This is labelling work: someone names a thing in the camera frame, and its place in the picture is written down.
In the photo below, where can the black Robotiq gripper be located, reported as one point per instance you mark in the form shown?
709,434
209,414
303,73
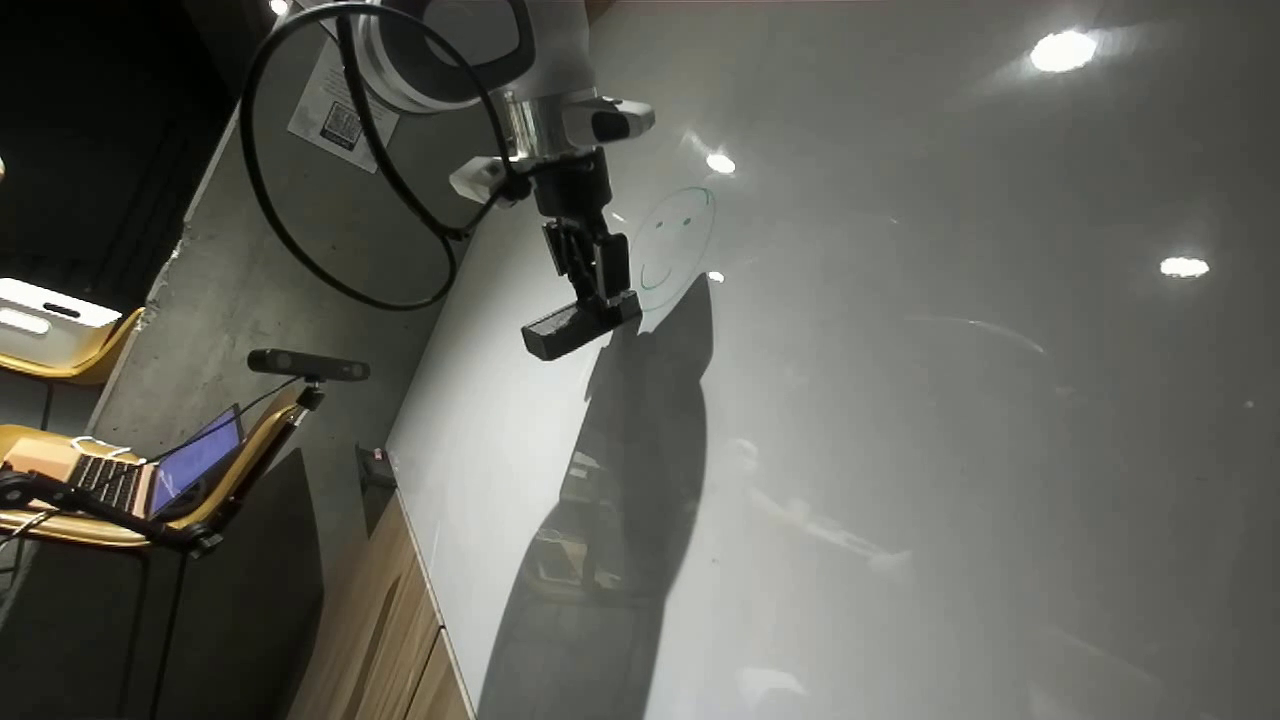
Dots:
571,188

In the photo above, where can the black board eraser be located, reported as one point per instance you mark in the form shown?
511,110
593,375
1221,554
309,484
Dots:
579,331

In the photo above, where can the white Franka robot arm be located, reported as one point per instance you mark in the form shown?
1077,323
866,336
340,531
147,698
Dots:
440,54

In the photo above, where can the black plug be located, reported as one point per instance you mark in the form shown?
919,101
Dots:
377,471

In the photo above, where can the yellow chair with laptop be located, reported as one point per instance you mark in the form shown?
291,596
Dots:
260,447

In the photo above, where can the open laptop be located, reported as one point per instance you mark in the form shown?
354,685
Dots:
193,464

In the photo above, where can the yellow chair with white device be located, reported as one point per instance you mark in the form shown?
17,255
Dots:
67,363

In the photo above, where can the flat white device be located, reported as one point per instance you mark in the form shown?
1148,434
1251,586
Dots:
52,306

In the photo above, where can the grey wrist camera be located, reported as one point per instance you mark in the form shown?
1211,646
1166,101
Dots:
476,176

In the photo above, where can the black stereo camera bar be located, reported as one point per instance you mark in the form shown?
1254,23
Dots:
304,367

